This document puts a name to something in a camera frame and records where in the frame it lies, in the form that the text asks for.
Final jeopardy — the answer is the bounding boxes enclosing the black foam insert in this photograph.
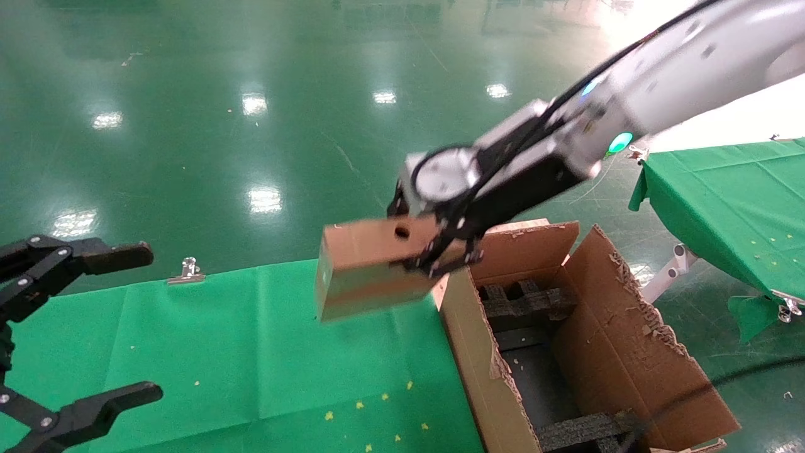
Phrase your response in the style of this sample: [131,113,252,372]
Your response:
[477,280,576,351]
[538,409,645,453]

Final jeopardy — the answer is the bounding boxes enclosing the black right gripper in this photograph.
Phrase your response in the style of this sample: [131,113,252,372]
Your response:
[387,142,589,279]

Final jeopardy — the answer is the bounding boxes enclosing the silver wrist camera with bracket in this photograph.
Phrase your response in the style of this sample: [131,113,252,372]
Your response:
[402,99,567,205]

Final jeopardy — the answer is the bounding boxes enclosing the large open cardboard carton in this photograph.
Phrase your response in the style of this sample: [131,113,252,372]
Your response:
[434,220,741,453]

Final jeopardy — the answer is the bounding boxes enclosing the small brown cardboard box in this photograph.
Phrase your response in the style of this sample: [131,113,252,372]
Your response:
[314,216,469,323]

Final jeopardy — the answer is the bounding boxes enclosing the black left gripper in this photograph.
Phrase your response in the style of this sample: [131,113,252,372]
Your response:
[0,236,164,453]

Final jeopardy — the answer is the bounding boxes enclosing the white table leg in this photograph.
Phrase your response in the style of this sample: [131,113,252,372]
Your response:
[641,244,699,304]

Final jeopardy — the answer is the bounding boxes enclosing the black camera cable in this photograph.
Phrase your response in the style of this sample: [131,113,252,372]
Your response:
[462,0,721,199]

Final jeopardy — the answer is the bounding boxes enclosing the large green table cloth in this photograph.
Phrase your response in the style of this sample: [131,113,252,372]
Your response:
[0,259,485,453]

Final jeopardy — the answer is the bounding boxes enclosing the green cloth with yellow specks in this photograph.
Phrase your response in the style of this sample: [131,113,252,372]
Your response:
[629,138,805,344]

